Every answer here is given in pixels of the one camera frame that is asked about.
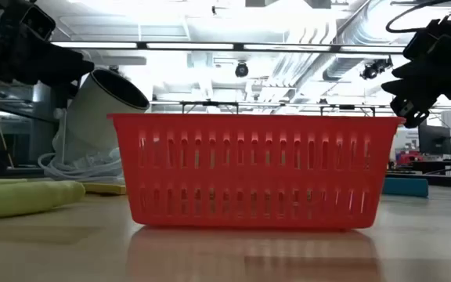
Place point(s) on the blue eraser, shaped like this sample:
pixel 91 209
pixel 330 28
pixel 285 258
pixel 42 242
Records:
pixel 405 187

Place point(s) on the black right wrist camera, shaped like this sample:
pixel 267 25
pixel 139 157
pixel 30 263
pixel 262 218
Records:
pixel 425 41

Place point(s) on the long ceiling light strip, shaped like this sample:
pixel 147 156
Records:
pixel 190 45

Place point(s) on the dark background desk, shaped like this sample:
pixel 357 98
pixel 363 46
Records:
pixel 437 166

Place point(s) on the silver ceiling air duct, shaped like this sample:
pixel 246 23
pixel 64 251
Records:
pixel 339 68

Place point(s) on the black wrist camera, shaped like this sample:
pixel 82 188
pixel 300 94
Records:
pixel 37 21
pixel 425 41

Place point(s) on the black ceiling spotlight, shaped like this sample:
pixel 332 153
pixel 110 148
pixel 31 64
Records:
pixel 241 69

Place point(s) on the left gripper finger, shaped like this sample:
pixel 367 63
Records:
pixel 53 58
pixel 69 75

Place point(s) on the yellow green crayon box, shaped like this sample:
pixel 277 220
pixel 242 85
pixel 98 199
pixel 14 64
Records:
pixel 106 189

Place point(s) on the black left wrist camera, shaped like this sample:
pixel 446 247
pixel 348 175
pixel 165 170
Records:
pixel 37 21

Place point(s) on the red background object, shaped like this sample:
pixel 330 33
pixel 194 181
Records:
pixel 408 157

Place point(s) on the black hanging ceiling fixture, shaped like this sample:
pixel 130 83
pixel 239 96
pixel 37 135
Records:
pixel 347 106
pixel 210 103

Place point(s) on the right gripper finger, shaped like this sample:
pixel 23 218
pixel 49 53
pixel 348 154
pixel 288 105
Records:
pixel 425 68
pixel 417 88

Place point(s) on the red slotted plastic basket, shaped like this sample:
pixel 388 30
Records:
pixel 249 176

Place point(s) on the white cylindrical lamp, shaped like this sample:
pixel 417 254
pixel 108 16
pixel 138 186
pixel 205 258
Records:
pixel 88 117

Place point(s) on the black track light cluster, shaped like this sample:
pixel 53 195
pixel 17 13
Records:
pixel 374 69

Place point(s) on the black computer monitor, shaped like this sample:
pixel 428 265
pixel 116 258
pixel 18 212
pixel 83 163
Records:
pixel 437 141

